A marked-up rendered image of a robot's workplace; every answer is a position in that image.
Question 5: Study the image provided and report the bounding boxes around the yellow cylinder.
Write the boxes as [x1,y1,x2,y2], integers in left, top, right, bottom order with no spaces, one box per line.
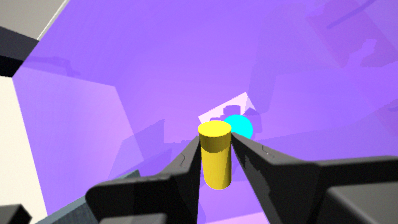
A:
[198,121,232,190]

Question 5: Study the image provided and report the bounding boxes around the cyan circle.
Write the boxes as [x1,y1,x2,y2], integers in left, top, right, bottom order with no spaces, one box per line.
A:
[224,115,253,139]

